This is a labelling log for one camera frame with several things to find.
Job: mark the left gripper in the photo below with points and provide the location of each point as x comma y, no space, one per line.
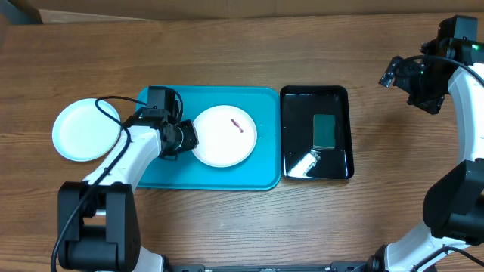
190,140

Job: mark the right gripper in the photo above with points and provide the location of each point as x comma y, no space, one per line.
432,104

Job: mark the white plate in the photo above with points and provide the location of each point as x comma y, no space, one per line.
226,135

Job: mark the green sponge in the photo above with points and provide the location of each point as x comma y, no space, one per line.
324,131

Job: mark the teal plastic tray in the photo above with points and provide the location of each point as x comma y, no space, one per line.
260,171

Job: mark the light blue plate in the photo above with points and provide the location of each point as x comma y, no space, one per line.
86,130

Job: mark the black plastic tray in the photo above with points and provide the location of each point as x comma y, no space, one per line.
299,103

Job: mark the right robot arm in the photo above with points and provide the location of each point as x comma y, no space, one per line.
453,206

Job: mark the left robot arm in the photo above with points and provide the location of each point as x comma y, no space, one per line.
97,221

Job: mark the cardboard sheet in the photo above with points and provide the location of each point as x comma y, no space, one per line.
229,9

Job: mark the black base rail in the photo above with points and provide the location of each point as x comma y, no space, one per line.
337,266

